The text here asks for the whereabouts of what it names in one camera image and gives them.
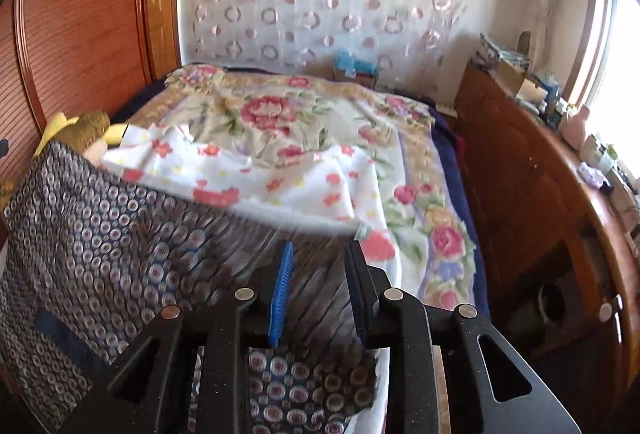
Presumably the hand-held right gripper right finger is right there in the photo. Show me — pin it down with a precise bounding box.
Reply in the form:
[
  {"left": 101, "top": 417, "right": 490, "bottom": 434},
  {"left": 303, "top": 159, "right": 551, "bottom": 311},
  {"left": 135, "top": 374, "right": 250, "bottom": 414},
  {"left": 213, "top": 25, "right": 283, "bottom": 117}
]
[{"left": 345, "top": 239, "right": 583, "bottom": 434}]

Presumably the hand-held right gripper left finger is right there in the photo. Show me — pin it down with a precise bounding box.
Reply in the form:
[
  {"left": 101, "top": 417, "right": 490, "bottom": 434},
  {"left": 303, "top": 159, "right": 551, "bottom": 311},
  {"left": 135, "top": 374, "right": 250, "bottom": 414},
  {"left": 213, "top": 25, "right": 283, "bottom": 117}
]
[{"left": 60, "top": 241, "right": 296, "bottom": 434}]

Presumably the navy circle-patterned garment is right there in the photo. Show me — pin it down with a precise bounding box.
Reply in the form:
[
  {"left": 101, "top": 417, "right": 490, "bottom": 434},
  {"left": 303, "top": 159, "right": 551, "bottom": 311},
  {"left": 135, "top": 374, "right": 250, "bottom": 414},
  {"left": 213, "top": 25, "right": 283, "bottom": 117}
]
[{"left": 0, "top": 141, "right": 391, "bottom": 434}]

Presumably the white flower-print sheet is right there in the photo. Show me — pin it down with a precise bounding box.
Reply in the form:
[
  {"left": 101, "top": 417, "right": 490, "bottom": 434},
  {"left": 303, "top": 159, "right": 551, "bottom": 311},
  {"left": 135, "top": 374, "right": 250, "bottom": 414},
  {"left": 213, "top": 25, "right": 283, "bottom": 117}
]
[{"left": 100, "top": 123, "right": 401, "bottom": 434}]

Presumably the floral bed blanket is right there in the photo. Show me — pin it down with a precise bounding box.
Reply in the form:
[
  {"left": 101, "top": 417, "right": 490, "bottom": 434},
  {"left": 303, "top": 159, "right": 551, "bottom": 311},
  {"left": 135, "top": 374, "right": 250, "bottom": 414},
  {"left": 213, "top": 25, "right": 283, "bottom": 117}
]
[{"left": 112, "top": 61, "right": 493, "bottom": 320}]

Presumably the wooden sideboard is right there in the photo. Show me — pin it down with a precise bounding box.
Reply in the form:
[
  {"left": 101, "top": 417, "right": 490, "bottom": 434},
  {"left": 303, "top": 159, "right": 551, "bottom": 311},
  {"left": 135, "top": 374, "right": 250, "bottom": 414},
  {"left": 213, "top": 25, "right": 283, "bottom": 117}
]
[{"left": 452, "top": 61, "right": 640, "bottom": 410}]

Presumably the blue tissue box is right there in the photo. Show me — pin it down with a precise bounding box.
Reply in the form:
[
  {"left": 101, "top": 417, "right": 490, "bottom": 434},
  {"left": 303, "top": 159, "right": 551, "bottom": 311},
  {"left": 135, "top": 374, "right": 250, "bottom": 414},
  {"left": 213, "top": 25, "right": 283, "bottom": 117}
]
[{"left": 332, "top": 50, "right": 381, "bottom": 87}]

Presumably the lilac crumpled bag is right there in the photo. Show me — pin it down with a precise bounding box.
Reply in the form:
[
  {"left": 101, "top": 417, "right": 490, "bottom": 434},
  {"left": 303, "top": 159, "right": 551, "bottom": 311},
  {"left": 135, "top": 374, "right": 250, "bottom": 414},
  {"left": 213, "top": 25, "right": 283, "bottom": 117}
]
[{"left": 577, "top": 161, "right": 608, "bottom": 188}]

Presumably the cardboard box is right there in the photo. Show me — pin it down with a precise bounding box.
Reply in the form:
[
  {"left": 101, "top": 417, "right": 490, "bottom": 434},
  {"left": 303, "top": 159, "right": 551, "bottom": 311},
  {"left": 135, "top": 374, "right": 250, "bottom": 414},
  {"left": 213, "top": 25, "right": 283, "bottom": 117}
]
[{"left": 492, "top": 59, "right": 546, "bottom": 102}]

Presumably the white bottle with green cap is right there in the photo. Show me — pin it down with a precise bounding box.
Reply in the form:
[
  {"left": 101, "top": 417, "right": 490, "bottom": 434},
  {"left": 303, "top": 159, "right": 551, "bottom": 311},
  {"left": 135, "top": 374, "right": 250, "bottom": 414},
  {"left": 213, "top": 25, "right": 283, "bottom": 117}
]
[{"left": 580, "top": 134, "right": 617, "bottom": 175}]

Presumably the pink bottle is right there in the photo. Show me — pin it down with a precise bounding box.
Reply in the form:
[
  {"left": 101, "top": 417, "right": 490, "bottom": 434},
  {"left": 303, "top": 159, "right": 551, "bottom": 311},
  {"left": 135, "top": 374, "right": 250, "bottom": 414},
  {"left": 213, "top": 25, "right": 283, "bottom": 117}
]
[{"left": 562, "top": 105, "right": 593, "bottom": 150}]

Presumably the yellow plush toy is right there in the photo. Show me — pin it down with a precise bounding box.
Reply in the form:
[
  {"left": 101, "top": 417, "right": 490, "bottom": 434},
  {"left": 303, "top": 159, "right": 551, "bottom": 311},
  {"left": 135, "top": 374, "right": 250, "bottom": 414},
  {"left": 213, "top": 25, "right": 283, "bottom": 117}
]
[{"left": 34, "top": 111, "right": 132, "bottom": 165}]

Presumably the stack of folded cloths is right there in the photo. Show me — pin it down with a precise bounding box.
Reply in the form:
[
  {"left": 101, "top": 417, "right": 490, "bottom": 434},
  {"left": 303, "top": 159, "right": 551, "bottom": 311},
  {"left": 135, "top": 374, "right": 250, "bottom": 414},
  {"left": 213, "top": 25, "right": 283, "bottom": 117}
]
[{"left": 475, "top": 33, "right": 531, "bottom": 67}]

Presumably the wooden slatted wardrobe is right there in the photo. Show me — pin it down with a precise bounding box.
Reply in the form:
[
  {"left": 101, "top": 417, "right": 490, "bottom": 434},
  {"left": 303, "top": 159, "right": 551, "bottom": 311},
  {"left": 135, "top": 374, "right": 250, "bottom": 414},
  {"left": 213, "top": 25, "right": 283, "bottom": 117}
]
[{"left": 0, "top": 0, "right": 183, "bottom": 195}]

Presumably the window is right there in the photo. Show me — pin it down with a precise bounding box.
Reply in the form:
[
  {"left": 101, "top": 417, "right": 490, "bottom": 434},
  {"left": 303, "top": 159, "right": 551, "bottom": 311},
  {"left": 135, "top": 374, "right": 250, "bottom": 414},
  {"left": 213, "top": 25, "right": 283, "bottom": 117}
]
[{"left": 565, "top": 0, "right": 640, "bottom": 155}]

